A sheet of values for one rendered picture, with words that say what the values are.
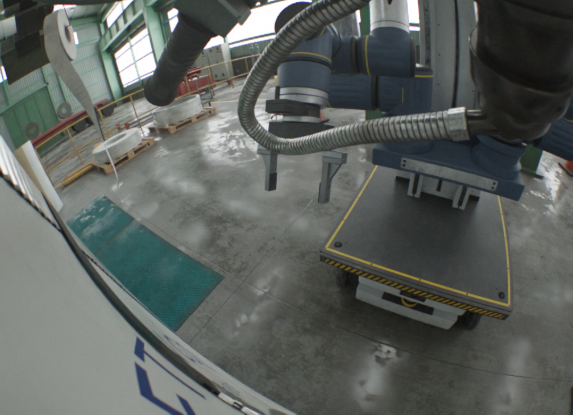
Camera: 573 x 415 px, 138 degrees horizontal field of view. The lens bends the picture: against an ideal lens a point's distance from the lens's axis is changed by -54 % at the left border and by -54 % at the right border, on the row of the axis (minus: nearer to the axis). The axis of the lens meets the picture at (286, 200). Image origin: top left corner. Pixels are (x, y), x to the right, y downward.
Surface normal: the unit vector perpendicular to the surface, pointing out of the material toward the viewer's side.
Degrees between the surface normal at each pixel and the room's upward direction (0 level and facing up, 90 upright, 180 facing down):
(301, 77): 67
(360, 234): 0
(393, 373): 0
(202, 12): 122
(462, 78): 90
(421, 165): 90
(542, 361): 0
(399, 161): 90
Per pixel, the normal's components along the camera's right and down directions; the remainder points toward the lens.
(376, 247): -0.14, -0.79
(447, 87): -0.55, 0.56
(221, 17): -0.21, 0.93
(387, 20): -0.54, 0.24
